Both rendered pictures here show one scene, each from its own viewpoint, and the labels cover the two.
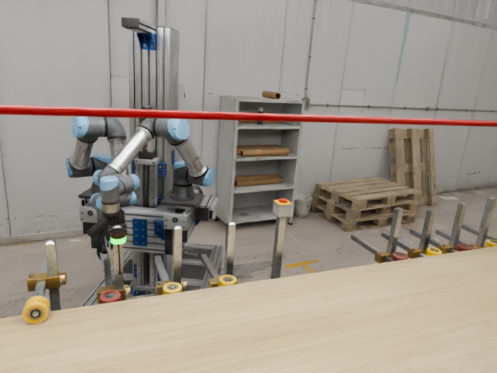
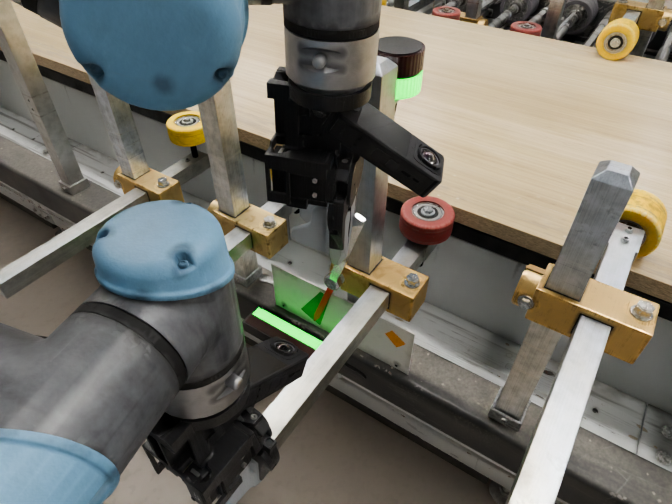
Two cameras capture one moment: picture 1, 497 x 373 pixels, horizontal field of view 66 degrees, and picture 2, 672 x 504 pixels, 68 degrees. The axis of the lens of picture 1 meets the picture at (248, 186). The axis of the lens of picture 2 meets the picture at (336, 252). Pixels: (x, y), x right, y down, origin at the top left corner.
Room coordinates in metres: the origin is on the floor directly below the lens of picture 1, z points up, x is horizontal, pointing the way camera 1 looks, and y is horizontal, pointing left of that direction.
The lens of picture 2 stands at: (1.77, 0.93, 1.36)
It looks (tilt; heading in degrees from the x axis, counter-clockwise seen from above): 43 degrees down; 236
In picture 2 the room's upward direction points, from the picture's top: straight up
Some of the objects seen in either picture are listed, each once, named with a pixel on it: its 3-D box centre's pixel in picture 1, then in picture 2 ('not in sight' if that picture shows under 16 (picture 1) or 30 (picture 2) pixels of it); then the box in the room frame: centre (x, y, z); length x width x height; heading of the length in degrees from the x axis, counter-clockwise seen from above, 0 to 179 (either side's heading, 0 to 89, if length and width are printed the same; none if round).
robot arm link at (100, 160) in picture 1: (101, 165); not in sight; (2.24, 0.90, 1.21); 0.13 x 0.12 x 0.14; 126
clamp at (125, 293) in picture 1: (113, 293); (378, 279); (1.44, 0.55, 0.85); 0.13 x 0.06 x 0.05; 113
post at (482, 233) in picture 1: (483, 232); not in sight; (2.32, -1.55, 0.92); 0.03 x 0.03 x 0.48; 23
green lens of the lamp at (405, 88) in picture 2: (117, 238); (395, 78); (1.41, 0.51, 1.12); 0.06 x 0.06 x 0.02
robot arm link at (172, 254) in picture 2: (104, 208); (173, 296); (1.73, 0.69, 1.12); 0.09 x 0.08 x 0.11; 36
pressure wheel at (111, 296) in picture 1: (110, 306); (423, 237); (1.33, 0.52, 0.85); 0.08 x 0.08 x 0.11
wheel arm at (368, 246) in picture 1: (374, 251); not in sight; (2.10, -0.78, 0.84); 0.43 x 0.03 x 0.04; 23
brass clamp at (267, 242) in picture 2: (171, 287); (246, 224); (1.54, 0.32, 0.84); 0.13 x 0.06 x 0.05; 113
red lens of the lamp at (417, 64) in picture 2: (117, 233); (397, 56); (1.41, 0.51, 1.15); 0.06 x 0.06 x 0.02
